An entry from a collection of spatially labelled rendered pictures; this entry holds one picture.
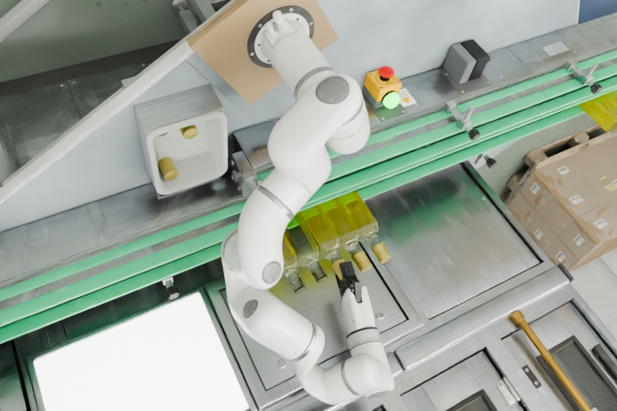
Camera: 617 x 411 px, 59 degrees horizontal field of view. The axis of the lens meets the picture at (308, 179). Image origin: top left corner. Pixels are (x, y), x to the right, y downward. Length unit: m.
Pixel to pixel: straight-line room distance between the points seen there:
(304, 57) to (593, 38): 1.15
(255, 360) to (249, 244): 0.51
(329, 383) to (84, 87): 1.25
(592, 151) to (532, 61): 3.81
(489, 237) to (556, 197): 3.35
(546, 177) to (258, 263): 4.36
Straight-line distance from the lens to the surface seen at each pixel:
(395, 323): 1.47
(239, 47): 1.16
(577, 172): 5.32
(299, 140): 0.90
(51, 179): 1.32
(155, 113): 1.18
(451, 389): 1.51
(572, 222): 5.04
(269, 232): 0.94
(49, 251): 1.36
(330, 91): 0.94
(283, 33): 1.13
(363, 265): 1.36
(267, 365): 1.39
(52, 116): 1.90
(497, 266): 1.69
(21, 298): 1.35
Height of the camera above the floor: 1.58
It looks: 29 degrees down
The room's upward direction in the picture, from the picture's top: 148 degrees clockwise
